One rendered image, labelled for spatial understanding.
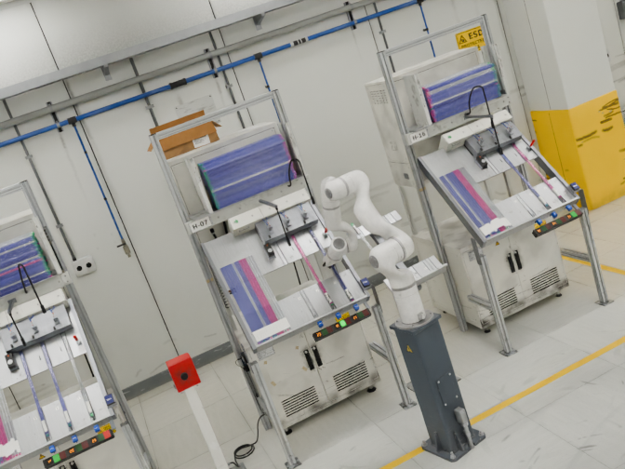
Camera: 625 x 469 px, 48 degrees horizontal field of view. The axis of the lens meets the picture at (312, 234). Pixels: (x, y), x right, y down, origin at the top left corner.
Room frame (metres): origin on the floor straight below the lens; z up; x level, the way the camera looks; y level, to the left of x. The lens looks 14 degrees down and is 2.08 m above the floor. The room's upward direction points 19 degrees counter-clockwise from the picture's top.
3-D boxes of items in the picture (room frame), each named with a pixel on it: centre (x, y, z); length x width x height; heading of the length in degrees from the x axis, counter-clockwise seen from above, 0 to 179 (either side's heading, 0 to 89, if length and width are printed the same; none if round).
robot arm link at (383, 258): (3.12, -0.30, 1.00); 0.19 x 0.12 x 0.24; 119
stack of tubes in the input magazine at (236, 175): (4.02, 0.23, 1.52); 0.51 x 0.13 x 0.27; 106
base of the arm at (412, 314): (3.14, -0.33, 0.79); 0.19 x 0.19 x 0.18
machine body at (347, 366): (4.12, 0.32, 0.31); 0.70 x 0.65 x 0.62; 106
